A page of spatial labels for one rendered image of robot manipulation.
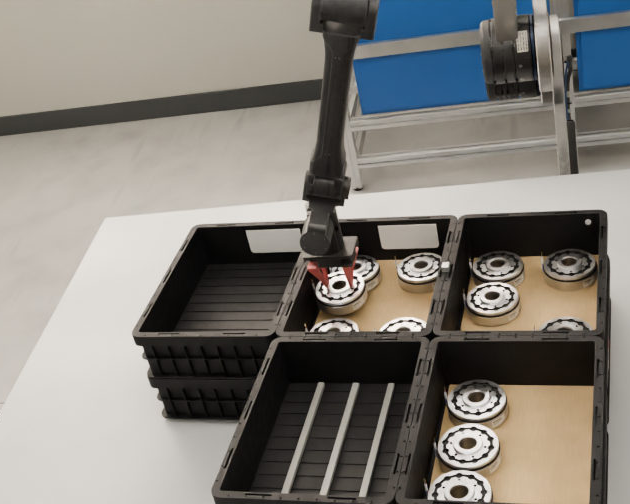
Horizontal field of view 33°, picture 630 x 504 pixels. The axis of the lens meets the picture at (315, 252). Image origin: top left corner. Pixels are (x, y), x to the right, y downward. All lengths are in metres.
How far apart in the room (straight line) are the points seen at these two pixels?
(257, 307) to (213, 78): 2.93
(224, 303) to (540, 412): 0.76
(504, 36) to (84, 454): 1.24
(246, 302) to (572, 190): 0.90
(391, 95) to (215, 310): 1.91
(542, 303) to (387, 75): 2.01
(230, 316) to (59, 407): 0.43
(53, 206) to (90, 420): 2.51
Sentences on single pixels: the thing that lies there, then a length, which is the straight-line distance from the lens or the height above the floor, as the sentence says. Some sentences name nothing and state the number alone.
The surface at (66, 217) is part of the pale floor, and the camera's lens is 4.66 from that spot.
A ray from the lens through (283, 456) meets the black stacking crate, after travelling 1.93.
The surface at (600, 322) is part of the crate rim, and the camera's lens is 1.94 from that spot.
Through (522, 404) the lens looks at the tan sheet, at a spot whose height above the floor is 0.83.
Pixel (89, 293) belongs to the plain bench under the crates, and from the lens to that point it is 2.76.
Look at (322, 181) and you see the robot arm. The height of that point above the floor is 1.16.
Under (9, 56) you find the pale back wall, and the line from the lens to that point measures 5.41.
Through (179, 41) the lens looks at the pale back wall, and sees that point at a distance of 5.09.
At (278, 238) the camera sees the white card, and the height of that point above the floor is 0.89.
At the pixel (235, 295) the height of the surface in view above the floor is 0.83.
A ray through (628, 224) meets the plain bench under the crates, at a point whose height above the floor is 0.70.
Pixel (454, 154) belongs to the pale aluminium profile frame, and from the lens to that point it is 4.16.
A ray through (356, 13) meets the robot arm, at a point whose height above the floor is 1.50.
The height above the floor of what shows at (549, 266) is 0.86.
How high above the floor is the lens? 2.14
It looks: 33 degrees down
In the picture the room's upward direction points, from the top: 13 degrees counter-clockwise
